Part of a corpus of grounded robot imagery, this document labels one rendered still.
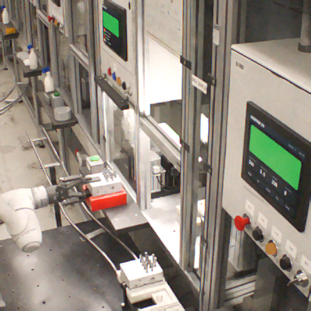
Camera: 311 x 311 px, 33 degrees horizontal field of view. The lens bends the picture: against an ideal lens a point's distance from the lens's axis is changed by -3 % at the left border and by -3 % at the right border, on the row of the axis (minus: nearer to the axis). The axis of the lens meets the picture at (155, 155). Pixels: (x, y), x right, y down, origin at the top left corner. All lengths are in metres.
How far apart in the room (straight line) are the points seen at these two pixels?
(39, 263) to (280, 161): 1.45
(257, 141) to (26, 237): 1.09
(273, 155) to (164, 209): 1.13
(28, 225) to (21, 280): 0.34
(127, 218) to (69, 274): 0.35
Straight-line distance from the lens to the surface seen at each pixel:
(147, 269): 1.87
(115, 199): 2.23
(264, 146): 1.18
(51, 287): 2.23
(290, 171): 1.11
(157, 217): 2.18
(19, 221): 2.01
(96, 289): 2.19
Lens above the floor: 2.17
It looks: 29 degrees down
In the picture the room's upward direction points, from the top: straight up
